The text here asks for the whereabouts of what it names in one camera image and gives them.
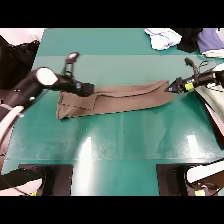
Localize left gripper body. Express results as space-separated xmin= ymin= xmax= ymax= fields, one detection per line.
xmin=71 ymin=81 xmax=97 ymax=98

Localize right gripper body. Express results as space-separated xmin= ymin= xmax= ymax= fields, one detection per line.
xmin=172 ymin=77 xmax=197 ymax=94

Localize brown garment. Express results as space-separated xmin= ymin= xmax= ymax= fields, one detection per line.
xmin=56 ymin=79 xmax=177 ymax=121

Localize white garment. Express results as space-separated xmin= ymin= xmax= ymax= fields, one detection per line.
xmin=143 ymin=27 xmax=183 ymax=51
xmin=202 ymin=48 xmax=224 ymax=60

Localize black garment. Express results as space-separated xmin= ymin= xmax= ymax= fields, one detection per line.
xmin=172 ymin=27 xmax=204 ymax=54

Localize purple garment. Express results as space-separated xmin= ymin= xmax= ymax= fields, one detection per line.
xmin=196 ymin=27 xmax=224 ymax=54

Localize black cable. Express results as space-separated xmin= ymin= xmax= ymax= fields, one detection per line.
xmin=196 ymin=59 xmax=210 ymax=76

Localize silver frame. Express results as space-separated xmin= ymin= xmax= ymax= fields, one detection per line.
xmin=194 ymin=83 xmax=224 ymax=125

